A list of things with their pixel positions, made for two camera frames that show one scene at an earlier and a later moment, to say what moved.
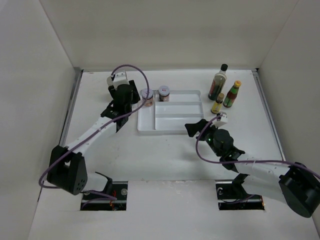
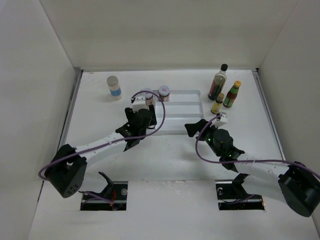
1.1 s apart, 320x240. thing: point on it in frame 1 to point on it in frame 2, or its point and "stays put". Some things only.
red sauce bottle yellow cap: [232, 94] stays put
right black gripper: [193, 127] stays put
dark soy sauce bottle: [218, 82] stays put
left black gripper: [135, 97] to [130, 114]
